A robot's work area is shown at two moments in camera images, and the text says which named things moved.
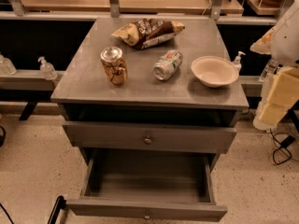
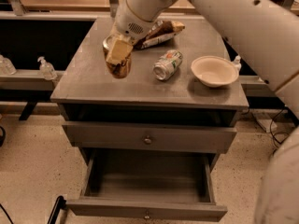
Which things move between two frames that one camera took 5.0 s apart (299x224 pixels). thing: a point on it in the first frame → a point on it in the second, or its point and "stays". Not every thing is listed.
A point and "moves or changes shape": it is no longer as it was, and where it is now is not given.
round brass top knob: (148, 140) stays
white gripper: (286, 44) → (130, 22)
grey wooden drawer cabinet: (150, 103) stays
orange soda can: (115, 65) moves or changes shape
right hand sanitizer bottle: (237, 61) stays
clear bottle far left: (7, 66) stays
